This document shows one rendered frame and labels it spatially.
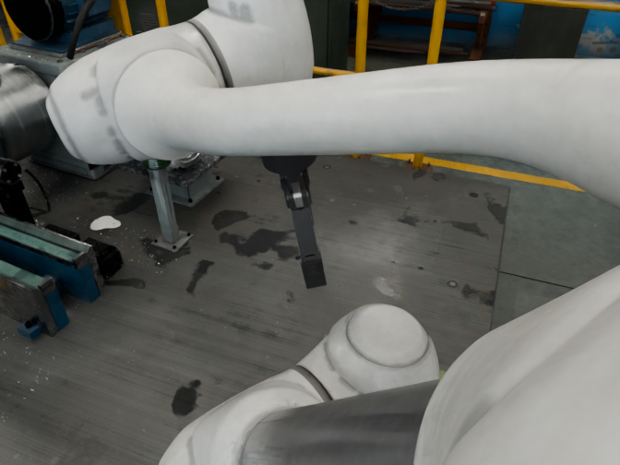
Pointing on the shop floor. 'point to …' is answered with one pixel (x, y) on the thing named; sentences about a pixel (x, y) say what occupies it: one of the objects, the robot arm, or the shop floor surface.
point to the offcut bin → (549, 32)
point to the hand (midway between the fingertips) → (309, 248)
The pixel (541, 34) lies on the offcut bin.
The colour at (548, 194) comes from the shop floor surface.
